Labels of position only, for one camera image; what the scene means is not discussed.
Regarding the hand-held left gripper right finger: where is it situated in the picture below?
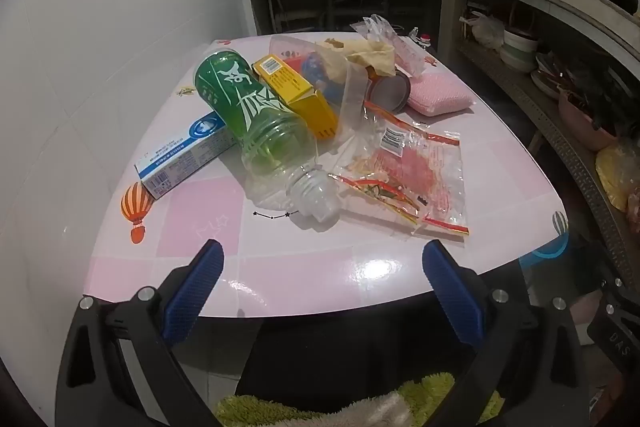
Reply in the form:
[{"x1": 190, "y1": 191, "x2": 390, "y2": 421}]
[{"x1": 421, "y1": 239, "x2": 591, "y2": 427}]

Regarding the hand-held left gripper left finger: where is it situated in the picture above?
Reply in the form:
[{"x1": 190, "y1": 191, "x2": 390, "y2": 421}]
[{"x1": 55, "y1": 238, "x2": 226, "y2": 427}]

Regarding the yellow white medicine box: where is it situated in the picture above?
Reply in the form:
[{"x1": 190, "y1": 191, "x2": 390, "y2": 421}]
[{"x1": 251, "y1": 55, "x2": 340, "y2": 142}]

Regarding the green shaggy mat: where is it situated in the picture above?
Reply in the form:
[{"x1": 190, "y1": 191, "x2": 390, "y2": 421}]
[{"x1": 215, "y1": 372, "x2": 506, "y2": 427}]

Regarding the small red gold wrapper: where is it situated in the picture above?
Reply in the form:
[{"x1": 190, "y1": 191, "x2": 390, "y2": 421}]
[{"x1": 327, "y1": 172, "x2": 423, "y2": 228}]

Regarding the clear red print wrapper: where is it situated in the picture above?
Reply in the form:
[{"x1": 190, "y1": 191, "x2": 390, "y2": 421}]
[{"x1": 345, "y1": 99, "x2": 471, "y2": 238}]

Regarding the blue white toothpaste box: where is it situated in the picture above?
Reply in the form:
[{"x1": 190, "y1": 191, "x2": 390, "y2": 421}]
[{"x1": 133, "y1": 111, "x2": 240, "y2": 200}]

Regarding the yellow plastic bag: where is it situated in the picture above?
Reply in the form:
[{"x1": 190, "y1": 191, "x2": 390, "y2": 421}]
[{"x1": 595, "y1": 142, "x2": 640, "y2": 212}]

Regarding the grey perforated plastic crate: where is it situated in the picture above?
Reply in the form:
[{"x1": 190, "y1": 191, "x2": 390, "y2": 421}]
[{"x1": 457, "y1": 0, "x2": 640, "y2": 288}]

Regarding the green label plastic bottle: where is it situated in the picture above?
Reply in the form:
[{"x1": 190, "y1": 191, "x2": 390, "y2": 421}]
[{"x1": 193, "y1": 49, "x2": 346, "y2": 224}]

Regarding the pink sponge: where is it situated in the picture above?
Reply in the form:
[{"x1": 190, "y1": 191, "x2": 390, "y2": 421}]
[{"x1": 406, "y1": 73, "x2": 475, "y2": 116}]

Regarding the pink basin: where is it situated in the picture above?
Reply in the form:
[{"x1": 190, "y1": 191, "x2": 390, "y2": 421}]
[{"x1": 557, "y1": 89, "x2": 621, "y2": 152}]

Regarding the blue printed wrapper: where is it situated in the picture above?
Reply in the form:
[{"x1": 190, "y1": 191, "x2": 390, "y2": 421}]
[{"x1": 301, "y1": 52, "x2": 346, "y2": 100}]

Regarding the stack of white bowls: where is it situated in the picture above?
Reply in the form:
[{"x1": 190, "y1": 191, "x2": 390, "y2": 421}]
[{"x1": 500, "y1": 27, "x2": 541, "y2": 72}]

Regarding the clear plastic bag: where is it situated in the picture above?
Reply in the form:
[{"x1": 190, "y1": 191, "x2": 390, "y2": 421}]
[{"x1": 349, "y1": 14, "x2": 438, "y2": 80}]

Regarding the crumpled beige paper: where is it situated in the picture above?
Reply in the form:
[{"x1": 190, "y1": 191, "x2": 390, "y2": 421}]
[{"x1": 345, "y1": 38, "x2": 398, "y2": 78}]

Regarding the white plastic bag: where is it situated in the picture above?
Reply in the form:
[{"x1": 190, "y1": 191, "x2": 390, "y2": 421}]
[{"x1": 470, "y1": 12, "x2": 506, "y2": 50}]

